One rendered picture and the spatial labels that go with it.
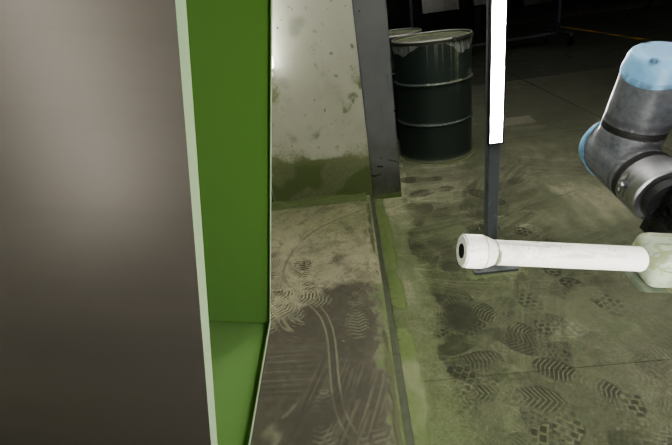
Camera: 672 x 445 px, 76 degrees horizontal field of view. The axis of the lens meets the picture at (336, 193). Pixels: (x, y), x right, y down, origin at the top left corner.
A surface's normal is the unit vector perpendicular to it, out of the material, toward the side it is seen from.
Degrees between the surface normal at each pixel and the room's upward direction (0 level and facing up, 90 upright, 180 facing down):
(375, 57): 90
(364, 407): 0
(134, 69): 90
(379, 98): 90
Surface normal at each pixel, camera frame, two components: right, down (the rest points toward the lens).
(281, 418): -0.14, -0.90
